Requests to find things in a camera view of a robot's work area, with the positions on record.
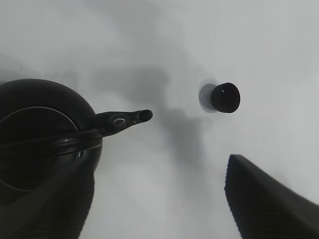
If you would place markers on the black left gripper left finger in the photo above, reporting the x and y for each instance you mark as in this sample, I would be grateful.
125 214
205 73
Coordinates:
57 209

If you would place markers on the small black teacup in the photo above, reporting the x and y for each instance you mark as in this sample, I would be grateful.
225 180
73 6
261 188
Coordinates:
225 98

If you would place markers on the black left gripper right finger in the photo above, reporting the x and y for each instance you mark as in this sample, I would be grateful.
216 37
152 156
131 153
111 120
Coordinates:
264 208

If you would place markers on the black cast iron teapot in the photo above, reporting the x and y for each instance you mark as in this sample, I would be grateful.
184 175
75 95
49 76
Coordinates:
35 109

